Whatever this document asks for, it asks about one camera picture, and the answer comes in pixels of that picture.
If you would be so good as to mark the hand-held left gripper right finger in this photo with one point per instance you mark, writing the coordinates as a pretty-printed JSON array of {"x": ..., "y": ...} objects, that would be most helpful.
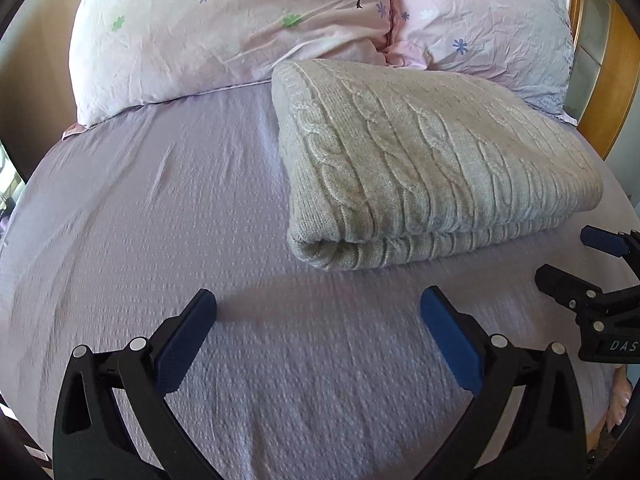
[{"x": 450, "y": 335}]

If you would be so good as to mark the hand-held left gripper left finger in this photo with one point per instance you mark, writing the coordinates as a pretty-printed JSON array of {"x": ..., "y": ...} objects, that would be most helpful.
[{"x": 185, "y": 335}]

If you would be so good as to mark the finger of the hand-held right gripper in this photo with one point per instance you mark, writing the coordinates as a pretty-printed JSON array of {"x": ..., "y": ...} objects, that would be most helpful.
[
  {"x": 570, "y": 285},
  {"x": 602, "y": 241}
]

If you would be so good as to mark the person's right hand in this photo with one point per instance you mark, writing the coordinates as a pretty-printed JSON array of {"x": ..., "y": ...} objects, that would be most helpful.
[{"x": 621, "y": 400}]

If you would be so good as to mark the lilac textured bed sheet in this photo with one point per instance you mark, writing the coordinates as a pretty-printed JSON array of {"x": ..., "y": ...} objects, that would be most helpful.
[{"x": 200, "y": 260}]

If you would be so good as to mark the wooden headboard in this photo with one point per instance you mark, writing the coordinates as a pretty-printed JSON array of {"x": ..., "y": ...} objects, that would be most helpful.
[{"x": 607, "y": 75}]

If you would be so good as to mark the pink pillow with white flowers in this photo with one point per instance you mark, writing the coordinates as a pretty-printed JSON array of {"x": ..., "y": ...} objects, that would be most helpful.
[{"x": 480, "y": 25}]

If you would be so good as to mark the pink pillow with tree print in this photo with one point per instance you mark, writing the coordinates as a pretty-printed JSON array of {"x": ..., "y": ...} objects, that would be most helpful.
[{"x": 225, "y": 30}]

